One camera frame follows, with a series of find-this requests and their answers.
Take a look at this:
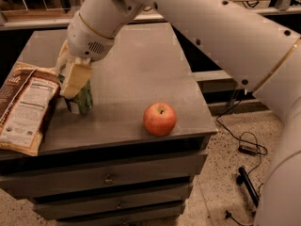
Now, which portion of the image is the black cable on floor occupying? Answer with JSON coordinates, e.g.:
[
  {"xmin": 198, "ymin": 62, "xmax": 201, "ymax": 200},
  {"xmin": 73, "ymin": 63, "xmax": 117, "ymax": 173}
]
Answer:
[{"xmin": 215, "ymin": 91, "xmax": 269, "ymax": 226}]

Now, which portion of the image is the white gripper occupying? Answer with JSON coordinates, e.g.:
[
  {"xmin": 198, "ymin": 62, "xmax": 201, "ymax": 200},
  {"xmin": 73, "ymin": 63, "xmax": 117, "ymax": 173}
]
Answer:
[{"xmin": 55, "ymin": 11, "xmax": 115, "ymax": 99}]

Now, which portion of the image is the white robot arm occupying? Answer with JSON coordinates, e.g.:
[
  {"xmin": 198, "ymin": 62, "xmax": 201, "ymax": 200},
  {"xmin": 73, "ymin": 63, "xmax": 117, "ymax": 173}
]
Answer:
[{"xmin": 64, "ymin": 0, "xmax": 301, "ymax": 226}]

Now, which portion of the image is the brown chip bag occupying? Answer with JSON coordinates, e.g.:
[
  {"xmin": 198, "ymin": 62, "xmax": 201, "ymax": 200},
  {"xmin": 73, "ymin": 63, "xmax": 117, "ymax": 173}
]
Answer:
[{"xmin": 0, "ymin": 62, "xmax": 60, "ymax": 156}]

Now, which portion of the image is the black power adapter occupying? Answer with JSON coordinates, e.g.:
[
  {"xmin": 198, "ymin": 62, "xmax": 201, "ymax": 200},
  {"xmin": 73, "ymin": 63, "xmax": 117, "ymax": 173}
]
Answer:
[{"xmin": 238, "ymin": 145, "xmax": 257, "ymax": 156}]

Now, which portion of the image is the grey drawer cabinet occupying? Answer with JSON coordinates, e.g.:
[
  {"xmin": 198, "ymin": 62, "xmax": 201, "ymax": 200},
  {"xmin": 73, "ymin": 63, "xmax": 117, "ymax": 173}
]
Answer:
[{"xmin": 1, "ymin": 24, "xmax": 216, "ymax": 226}]

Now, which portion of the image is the top drawer knob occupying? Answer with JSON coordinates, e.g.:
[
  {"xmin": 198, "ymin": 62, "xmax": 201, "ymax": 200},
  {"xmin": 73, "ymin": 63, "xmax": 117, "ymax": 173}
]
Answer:
[{"xmin": 104, "ymin": 174, "xmax": 114, "ymax": 185}]

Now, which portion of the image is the black metal leg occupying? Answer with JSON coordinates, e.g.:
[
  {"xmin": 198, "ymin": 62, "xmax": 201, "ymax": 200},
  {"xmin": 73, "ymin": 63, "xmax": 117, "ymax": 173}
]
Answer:
[{"xmin": 236, "ymin": 167, "xmax": 260, "ymax": 207}]

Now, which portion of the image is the green soda can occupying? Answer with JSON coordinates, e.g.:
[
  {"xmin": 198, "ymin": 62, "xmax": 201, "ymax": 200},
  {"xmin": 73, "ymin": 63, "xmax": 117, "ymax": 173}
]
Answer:
[{"xmin": 64, "ymin": 82, "xmax": 93, "ymax": 115}]

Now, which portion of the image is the red apple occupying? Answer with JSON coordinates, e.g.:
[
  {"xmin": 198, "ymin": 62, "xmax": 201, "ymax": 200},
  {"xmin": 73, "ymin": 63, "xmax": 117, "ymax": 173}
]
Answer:
[{"xmin": 143, "ymin": 102, "xmax": 177, "ymax": 137}]

